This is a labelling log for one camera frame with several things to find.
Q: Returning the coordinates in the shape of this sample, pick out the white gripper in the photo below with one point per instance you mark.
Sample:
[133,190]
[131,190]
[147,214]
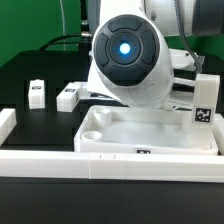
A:
[182,91]

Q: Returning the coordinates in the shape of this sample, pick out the white desk tabletop tray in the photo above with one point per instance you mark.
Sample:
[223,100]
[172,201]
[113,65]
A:
[111,129]

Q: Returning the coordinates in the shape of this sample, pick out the white fiducial marker sheet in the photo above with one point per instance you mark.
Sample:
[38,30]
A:
[84,94]

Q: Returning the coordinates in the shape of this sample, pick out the white U-shaped obstacle fence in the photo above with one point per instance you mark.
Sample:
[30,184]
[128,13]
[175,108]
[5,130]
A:
[123,166]

